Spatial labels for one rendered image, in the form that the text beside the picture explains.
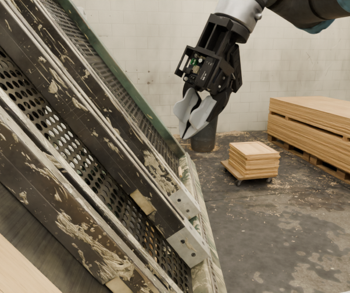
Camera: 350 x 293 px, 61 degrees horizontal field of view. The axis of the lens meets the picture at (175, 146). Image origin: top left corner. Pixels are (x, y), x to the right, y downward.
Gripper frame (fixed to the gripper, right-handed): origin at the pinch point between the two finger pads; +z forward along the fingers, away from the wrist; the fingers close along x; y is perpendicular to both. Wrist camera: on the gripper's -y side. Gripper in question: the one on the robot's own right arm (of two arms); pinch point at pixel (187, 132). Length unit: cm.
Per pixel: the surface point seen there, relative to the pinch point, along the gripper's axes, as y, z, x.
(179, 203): -49, 30, -15
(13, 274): 28.3, 20.8, 1.5
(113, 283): 10.1, 27.1, 4.5
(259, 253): -193, 79, 6
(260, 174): -309, 37, -44
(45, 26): -9, -8, -64
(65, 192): 18.8, 14.3, -4.8
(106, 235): 13.7, 18.8, 1.5
